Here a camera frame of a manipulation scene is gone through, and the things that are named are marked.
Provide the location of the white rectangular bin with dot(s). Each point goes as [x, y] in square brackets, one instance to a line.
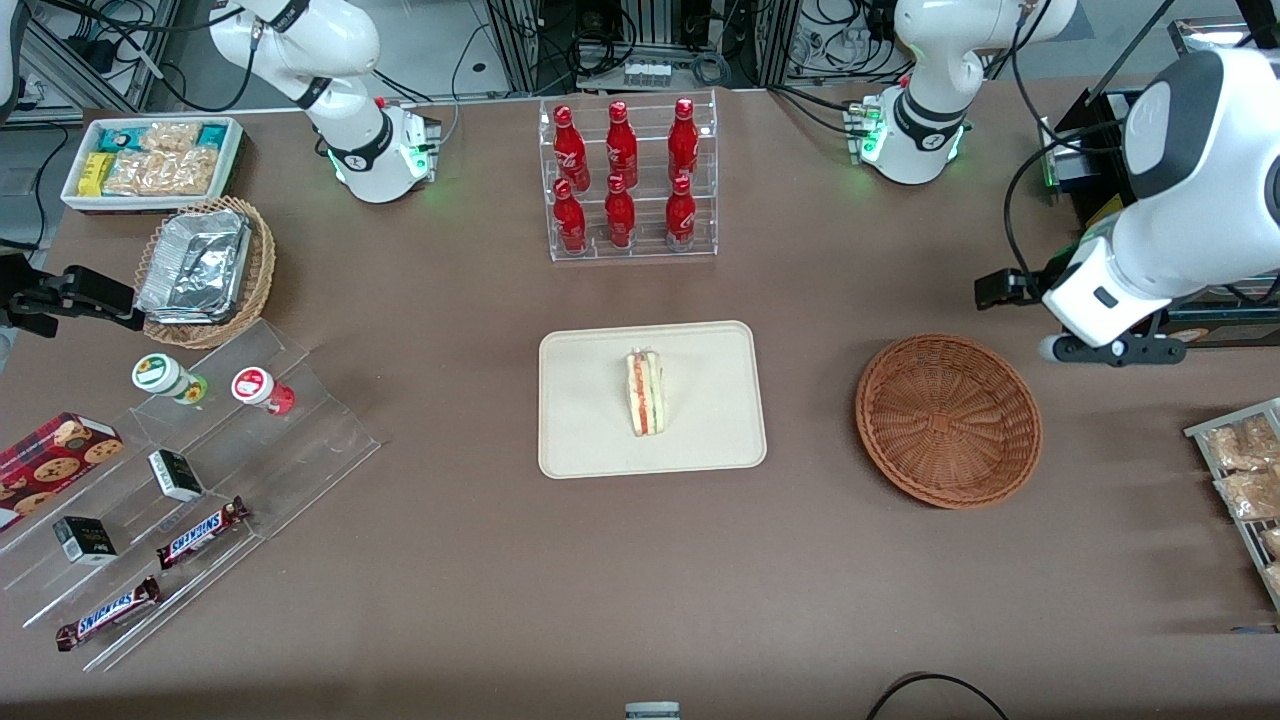
[72, 195]

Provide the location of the small grey device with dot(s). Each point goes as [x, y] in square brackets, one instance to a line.
[652, 712]

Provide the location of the black power adapter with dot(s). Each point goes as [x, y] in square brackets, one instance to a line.
[92, 52]

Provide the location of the teal snack pack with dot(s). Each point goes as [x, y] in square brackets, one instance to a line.
[120, 137]
[212, 135]

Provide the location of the white power strip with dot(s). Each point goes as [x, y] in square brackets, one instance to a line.
[647, 72]

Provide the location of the light tan wicker basket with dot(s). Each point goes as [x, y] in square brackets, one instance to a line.
[262, 260]

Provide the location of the Snickers chocolate bar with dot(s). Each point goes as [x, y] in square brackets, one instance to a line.
[200, 533]
[108, 612]

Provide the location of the red tartan cookie box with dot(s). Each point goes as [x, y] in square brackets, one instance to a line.
[50, 460]

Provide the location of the clear acrylic step display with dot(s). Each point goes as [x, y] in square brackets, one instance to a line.
[320, 440]

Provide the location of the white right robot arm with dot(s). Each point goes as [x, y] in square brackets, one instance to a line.
[340, 50]

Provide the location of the red lidded white cup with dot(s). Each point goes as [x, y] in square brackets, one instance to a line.
[252, 385]

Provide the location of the small black box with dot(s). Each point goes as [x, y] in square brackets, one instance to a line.
[85, 540]
[175, 475]

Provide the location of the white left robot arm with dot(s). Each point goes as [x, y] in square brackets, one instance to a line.
[1200, 250]

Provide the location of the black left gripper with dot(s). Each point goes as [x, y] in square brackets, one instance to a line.
[1052, 269]

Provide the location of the black food warmer machine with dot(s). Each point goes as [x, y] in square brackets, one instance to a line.
[1240, 338]

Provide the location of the clear bag of crackers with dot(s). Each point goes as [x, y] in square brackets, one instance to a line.
[192, 170]
[135, 175]
[172, 135]

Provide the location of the triangular sandwich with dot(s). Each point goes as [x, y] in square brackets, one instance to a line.
[645, 395]

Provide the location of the aluminium foil tray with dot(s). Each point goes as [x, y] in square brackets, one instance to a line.
[185, 317]
[200, 260]

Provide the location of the clear acrylic bottle rack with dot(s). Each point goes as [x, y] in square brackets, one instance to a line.
[648, 205]

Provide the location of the yellow snack pack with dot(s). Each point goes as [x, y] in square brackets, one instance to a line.
[95, 175]

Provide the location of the green lidded white cup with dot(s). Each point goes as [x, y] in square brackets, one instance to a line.
[155, 373]

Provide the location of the red cola bottle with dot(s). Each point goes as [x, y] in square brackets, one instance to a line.
[620, 215]
[621, 145]
[568, 150]
[683, 140]
[570, 220]
[681, 212]

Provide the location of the clear bag of nuts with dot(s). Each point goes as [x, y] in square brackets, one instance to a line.
[1272, 540]
[1240, 445]
[1275, 580]
[1250, 495]

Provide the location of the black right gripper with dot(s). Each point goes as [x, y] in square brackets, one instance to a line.
[30, 296]

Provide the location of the brown round wicker basket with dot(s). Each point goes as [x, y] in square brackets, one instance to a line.
[950, 420]

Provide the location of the beige rectangular tray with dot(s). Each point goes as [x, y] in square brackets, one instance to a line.
[580, 400]

